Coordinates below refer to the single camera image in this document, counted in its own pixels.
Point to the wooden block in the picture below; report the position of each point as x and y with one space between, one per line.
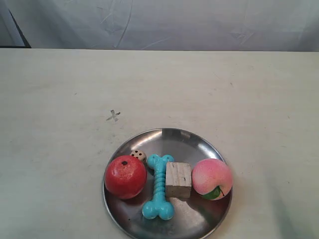
178 180

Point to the pink toy peach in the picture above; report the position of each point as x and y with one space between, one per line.
212 179

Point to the blue toy bone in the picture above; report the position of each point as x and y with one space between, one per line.
158 206

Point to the wooden die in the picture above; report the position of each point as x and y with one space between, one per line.
140 155

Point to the red toy apple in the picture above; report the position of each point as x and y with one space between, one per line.
125 177

